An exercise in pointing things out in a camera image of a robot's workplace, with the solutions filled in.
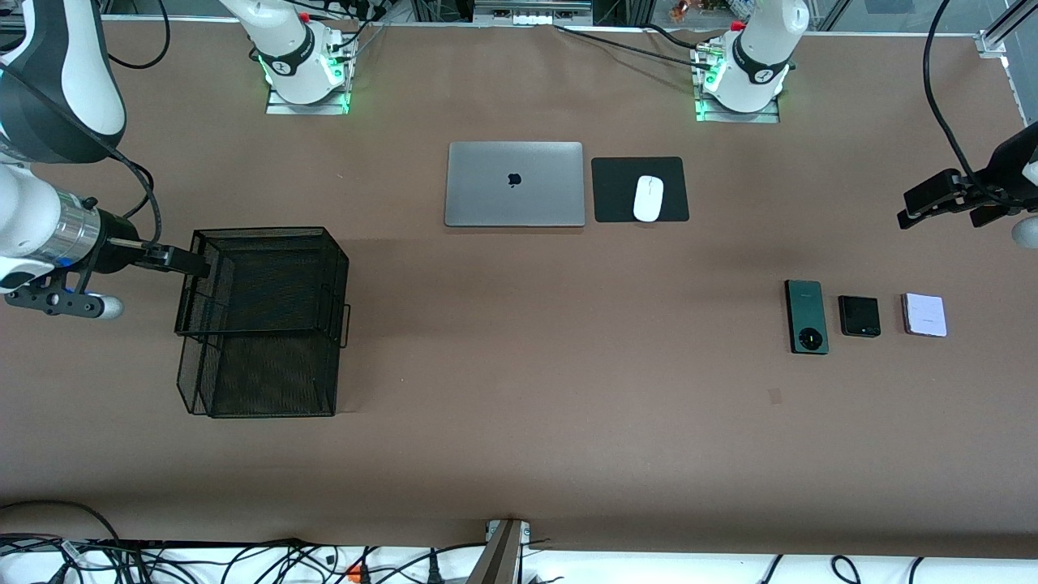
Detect pale lilac Huawei flip phone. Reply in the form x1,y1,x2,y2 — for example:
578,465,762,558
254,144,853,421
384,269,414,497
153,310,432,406
901,293,949,338

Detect black flip phone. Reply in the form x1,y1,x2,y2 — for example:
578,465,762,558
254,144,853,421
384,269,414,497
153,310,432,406
838,295,882,338

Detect green smartphone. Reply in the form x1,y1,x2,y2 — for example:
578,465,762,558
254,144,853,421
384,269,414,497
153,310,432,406
783,279,830,356

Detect white computer mouse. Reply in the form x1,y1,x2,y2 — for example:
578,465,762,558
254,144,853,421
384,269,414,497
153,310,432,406
633,174,666,223

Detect silver closed laptop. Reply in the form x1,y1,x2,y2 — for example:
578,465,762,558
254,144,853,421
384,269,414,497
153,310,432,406
444,141,586,229

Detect black mouse pad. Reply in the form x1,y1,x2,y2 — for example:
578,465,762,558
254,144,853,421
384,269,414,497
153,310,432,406
591,157,691,224

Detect white power strip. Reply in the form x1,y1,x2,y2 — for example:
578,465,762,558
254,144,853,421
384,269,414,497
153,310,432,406
474,0,594,26

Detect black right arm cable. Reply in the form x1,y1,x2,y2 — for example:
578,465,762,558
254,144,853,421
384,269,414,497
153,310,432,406
0,0,171,248

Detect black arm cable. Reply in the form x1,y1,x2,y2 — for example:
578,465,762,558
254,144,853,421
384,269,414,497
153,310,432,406
923,0,1038,208
0,0,171,248

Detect black wire mesh basket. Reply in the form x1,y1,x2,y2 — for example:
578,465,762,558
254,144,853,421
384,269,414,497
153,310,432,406
174,226,351,419

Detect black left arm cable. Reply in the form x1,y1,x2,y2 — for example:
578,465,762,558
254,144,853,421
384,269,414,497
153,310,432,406
923,0,1038,208

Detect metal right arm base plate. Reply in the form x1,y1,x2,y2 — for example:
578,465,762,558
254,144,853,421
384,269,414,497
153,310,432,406
265,81,352,116

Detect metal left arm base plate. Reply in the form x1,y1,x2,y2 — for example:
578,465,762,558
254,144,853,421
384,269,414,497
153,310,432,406
695,96,781,124

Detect black floor cable arc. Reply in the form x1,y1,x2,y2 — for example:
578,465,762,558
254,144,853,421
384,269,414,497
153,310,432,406
0,500,122,546

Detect black cable across table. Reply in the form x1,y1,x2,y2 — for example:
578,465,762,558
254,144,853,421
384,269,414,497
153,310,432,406
554,24,714,70

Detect grey metal camera post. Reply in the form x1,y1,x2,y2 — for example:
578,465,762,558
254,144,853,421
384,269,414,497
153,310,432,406
468,519,534,584

